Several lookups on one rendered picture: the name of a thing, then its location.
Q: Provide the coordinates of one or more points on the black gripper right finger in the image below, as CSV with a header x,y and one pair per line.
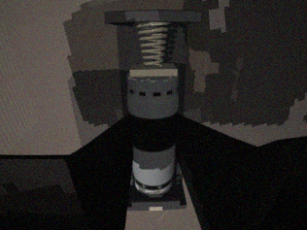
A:
x,y
233,184

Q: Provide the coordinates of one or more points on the grey and black battery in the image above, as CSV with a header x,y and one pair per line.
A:
x,y
152,110

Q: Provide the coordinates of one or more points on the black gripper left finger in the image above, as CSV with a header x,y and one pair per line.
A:
x,y
87,189

